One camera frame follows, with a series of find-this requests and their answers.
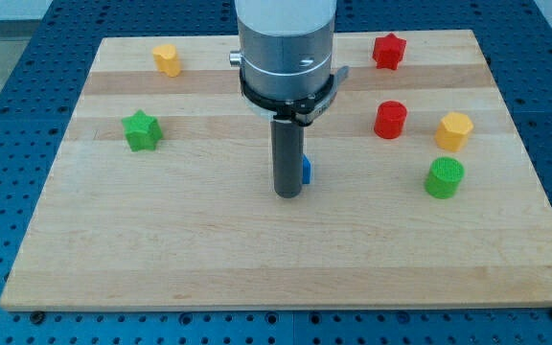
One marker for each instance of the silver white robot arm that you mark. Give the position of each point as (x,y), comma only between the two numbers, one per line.
(285,58)

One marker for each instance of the green star block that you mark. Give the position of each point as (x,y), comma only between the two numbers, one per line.
(142,131)

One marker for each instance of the yellow hexagon block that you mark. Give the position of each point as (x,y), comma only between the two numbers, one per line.
(453,131)

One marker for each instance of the red cylinder block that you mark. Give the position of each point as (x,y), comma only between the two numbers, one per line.
(389,123)

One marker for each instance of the blue cube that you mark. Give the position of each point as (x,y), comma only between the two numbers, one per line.
(306,176)

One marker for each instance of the wooden board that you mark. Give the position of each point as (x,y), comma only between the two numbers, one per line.
(196,226)

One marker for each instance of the green cylinder block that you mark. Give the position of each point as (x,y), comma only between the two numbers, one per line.
(444,176)

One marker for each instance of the yellow heart block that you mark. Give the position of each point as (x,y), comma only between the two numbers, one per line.
(166,60)

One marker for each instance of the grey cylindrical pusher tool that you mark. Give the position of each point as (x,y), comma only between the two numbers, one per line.
(287,140)

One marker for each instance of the red star block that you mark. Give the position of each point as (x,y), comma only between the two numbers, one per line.
(388,51)

